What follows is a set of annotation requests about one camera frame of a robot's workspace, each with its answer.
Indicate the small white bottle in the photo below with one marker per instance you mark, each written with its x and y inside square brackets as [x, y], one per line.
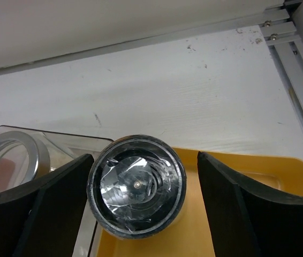
[136, 187]

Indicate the clear plastic tray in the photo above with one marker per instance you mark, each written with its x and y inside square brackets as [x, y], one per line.
[62, 149]

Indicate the yellow tray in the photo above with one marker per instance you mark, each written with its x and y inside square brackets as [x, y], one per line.
[189, 234]

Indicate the aluminium side rail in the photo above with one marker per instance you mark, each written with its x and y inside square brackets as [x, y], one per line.
[276, 24]

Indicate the clear glass jar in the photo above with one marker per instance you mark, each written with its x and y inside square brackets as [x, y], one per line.
[23, 158]

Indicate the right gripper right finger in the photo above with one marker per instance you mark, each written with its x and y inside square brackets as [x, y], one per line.
[247, 217]

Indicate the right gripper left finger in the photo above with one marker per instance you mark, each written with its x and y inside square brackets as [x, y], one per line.
[42, 217]

